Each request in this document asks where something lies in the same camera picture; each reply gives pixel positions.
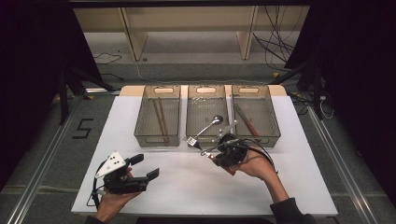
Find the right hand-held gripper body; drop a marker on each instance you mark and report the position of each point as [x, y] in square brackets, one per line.
[233, 152]

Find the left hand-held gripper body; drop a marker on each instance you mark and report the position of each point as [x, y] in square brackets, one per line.
[121, 183]

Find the silver metal spoon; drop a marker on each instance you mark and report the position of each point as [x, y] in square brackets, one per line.
[217, 119]

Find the smoky transparent plastic bin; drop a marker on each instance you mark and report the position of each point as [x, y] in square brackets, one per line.
[264, 112]
[146, 118]
[205, 105]

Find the brown wooden chopstick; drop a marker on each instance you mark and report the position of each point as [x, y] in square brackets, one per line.
[162, 118]
[158, 118]

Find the person's left hand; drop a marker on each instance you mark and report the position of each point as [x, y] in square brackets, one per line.
[110, 203]

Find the person's right hand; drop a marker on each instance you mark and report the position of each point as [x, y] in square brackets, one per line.
[258, 168]

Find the white table cover sheet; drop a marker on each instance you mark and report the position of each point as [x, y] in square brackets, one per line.
[186, 193]

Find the black metal stand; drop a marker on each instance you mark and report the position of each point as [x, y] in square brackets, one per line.
[317, 93]
[63, 99]

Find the light wooden shelf unit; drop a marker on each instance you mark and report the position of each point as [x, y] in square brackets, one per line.
[186, 18]

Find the dark curtain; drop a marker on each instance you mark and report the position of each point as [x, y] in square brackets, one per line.
[31, 62]
[358, 62]

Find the aluminium floor rail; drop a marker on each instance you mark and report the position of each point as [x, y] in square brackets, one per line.
[348, 180]
[39, 174]

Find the black metal frame bar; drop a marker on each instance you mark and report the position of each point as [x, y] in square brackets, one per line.
[186, 3]

